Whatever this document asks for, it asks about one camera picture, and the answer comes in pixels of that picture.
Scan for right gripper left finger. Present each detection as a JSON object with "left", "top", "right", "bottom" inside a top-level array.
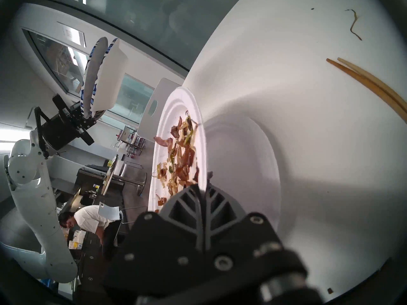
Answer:
[{"left": 105, "top": 184, "right": 204, "bottom": 296}]

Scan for mixed brown leftover strips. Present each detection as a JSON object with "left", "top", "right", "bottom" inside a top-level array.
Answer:
[{"left": 152, "top": 111, "right": 200, "bottom": 209}]

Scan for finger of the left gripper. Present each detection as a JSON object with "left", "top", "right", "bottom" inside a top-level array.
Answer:
[{"left": 77, "top": 114, "right": 98, "bottom": 128}]

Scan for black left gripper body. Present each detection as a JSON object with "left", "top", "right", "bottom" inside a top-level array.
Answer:
[{"left": 40, "top": 93, "right": 96, "bottom": 151}]

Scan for white chair with handle hole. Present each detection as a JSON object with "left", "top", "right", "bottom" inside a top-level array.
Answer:
[{"left": 137, "top": 78, "right": 185, "bottom": 143}]

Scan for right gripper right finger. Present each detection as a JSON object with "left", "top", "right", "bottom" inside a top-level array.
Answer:
[{"left": 204, "top": 180, "right": 306, "bottom": 277}]

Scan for wooden chopstick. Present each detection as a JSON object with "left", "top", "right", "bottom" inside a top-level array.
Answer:
[{"left": 327, "top": 58, "right": 407, "bottom": 122}]

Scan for thick black left arm hose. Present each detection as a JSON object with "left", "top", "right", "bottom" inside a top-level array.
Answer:
[{"left": 33, "top": 106, "right": 51, "bottom": 159}]

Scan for person in white shirt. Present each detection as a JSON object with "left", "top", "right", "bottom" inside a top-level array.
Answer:
[{"left": 58, "top": 205, "right": 123, "bottom": 260}]

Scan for white paper plate with leftovers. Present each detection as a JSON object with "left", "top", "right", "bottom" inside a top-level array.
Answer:
[{"left": 148, "top": 86, "right": 208, "bottom": 213}]

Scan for dark cluttered work counter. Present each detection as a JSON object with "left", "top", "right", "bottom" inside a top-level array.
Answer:
[{"left": 57, "top": 163, "right": 126, "bottom": 276}]

